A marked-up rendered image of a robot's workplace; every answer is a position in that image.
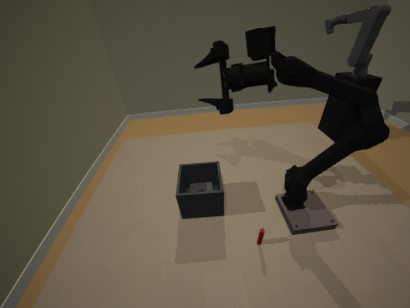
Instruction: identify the red peg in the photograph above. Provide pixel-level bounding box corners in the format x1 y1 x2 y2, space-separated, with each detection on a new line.
257 228 265 245

